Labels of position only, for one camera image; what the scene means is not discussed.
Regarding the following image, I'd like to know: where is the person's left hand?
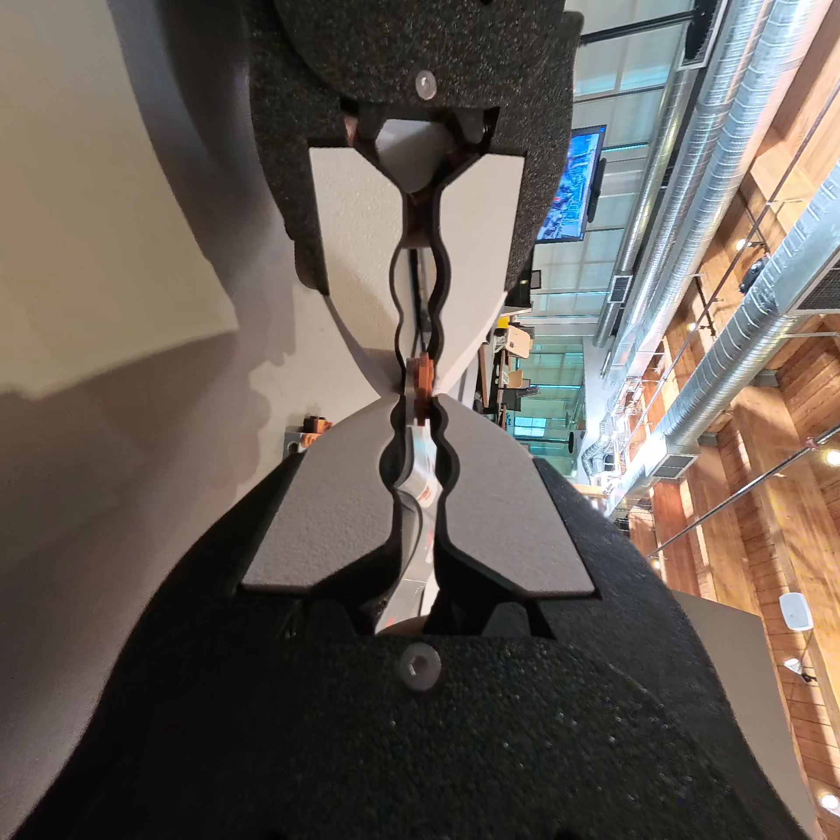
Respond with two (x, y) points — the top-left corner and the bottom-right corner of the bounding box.
(403, 192), (435, 249)

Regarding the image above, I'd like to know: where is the narrow spiral metal duct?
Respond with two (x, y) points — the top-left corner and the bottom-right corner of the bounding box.
(592, 39), (706, 350)
(613, 0), (836, 370)

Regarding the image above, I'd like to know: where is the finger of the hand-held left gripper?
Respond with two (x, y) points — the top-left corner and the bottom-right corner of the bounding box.
(308, 146), (408, 398)
(430, 152), (527, 398)

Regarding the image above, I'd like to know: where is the white wall access point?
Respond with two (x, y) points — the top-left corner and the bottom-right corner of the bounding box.
(779, 592), (815, 633)

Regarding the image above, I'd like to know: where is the large spiral metal duct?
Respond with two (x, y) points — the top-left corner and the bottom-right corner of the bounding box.
(604, 176), (840, 521)

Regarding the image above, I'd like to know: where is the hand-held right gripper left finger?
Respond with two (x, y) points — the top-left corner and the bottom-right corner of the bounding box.
(239, 394), (405, 632)

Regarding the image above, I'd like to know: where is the small orange toy brick assembly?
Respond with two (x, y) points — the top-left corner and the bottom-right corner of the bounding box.
(285, 415), (333, 458)

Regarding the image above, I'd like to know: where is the metal air vent grille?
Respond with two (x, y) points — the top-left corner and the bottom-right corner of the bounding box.
(786, 262), (840, 317)

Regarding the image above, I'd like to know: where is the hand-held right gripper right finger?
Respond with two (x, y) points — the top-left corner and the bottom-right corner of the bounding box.
(432, 394), (602, 632)

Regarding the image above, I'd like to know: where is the lit display screen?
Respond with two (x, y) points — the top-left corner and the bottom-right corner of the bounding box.
(534, 124), (609, 244)

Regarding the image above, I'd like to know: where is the toy brick instruction booklet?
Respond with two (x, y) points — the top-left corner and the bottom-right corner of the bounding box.
(392, 427), (439, 632)

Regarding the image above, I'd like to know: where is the grey desk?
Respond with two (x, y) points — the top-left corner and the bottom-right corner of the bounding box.
(0, 0), (513, 840)

